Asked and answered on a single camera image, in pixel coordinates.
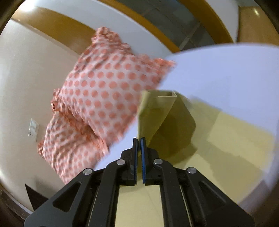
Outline khaki pants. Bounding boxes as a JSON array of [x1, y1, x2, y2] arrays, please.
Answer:
[[114, 89, 276, 227]]

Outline dark bedside furniture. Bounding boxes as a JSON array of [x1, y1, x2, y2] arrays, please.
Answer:
[[25, 184, 48, 210]]

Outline left polka dot pillow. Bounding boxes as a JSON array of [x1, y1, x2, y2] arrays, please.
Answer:
[[37, 112, 109, 184]]

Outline polka dot pillow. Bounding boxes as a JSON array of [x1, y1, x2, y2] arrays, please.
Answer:
[[52, 27, 175, 145], [37, 112, 109, 184]]

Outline right polka dot pillow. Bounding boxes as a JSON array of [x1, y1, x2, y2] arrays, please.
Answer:
[[52, 27, 175, 145]]

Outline wooden framed glass door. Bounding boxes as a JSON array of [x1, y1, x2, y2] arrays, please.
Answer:
[[11, 1, 239, 57]]

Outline white wall socket plate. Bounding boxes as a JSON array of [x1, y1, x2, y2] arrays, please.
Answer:
[[28, 118, 40, 142]]

